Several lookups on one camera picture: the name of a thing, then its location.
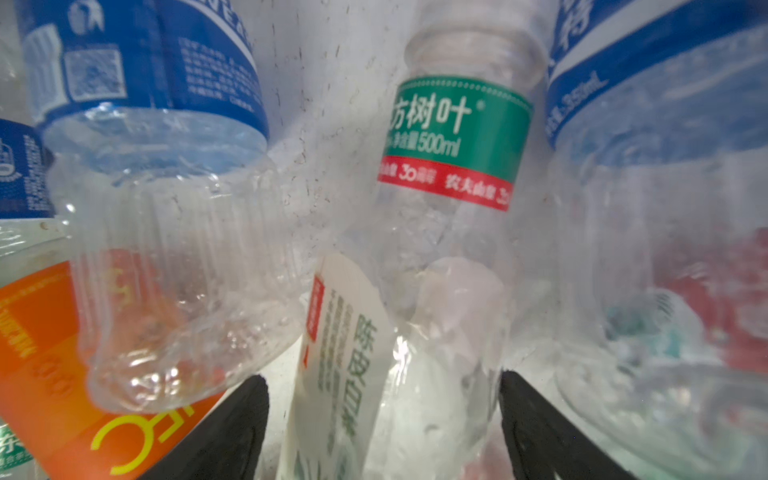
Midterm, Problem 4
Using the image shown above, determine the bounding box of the red cap crushed bottle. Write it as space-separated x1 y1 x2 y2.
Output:
654 227 767 374

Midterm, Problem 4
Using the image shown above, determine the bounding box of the blue label water bottle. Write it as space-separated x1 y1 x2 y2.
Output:
15 1 301 413

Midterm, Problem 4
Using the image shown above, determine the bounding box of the pepsi blue label bottle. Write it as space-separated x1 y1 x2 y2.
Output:
0 119 55 220

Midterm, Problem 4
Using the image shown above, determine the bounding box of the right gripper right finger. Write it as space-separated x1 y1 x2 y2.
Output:
499 370 634 480

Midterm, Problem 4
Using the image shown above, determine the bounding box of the small blue label bottle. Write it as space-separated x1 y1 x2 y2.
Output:
545 1 767 479

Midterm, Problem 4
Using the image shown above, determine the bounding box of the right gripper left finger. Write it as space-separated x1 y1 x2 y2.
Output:
141 375 270 480

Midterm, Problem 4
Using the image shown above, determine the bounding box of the green collar tea bottle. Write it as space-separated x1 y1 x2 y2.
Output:
275 0 550 480

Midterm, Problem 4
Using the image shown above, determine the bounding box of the orange label bottle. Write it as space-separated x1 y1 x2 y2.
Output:
0 215 229 480

